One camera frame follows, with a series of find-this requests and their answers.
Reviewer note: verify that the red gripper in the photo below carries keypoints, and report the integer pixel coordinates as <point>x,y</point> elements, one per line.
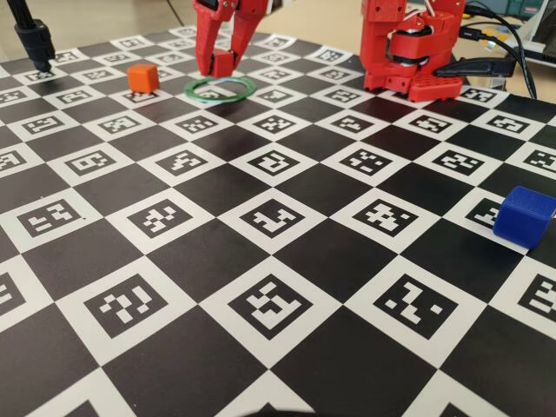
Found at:
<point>209,27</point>

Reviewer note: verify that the red cube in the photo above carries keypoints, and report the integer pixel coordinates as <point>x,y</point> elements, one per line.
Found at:
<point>223,64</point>

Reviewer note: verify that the blue cube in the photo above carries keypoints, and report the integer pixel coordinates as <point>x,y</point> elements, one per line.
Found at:
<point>521,217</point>

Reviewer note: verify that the orange cube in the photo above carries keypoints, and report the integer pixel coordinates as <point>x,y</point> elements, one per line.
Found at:
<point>142,78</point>

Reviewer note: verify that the black tripod leg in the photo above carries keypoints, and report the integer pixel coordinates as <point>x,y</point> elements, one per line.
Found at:
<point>37,41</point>

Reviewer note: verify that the black white marker mat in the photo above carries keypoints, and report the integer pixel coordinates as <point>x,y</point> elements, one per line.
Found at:
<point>278,243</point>

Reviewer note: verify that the black usb plug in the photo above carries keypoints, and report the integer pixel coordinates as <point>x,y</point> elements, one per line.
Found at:
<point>471,35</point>

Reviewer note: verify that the black power plug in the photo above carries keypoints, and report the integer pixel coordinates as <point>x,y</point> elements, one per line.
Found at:
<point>478,68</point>

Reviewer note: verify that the green box with red label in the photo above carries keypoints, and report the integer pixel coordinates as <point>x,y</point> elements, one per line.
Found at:
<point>523,8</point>

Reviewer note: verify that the white laptop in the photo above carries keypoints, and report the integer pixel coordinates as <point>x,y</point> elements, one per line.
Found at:
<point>543,48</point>

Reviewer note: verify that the black blurred camera mount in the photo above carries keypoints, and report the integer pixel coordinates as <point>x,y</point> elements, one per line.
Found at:
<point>278,412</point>

